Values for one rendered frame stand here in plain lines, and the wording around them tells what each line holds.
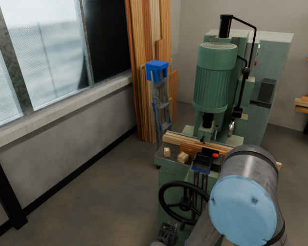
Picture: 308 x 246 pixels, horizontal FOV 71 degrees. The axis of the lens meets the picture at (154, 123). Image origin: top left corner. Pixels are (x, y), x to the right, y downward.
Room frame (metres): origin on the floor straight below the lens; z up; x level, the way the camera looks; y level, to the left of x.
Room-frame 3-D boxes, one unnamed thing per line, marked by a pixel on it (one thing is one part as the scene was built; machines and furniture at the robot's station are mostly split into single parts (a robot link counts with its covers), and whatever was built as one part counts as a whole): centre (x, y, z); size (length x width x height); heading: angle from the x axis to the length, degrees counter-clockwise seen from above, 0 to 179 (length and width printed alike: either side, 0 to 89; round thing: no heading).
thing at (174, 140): (1.00, -0.36, 0.92); 0.67 x 0.02 x 0.04; 66
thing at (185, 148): (0.95, -0.26, 0.94); 0.25 x 0.01 x 0.08; 66
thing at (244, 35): (1.29, -0.41, 1.16); 0.22 x 0.22 x 0.72; 66
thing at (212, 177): (0.83, -0.26, 0.91); 0.15 x 0.14 x 0.09; 66
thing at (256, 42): (1.26, -0.55, 1.40); 0.10 x 0.06 x 0.16; 156
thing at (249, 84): (1.16, -0.52, 1.22); 0.09 x 0.08 x 0.15; 156
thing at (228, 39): (1.15, -0.35, 1.53); 0.08 x 0.08 x 0.17; 66
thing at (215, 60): (1.03, -0.29, 1.35); 0.18 x 0.18 x 0.31
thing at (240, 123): (1.13, -0.51, 1.02); 0.09 x 0.07 x 0.12; 66
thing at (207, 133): (1.04, -0.30, 1.03); 0.14 x 0.07 x 0.09; 156
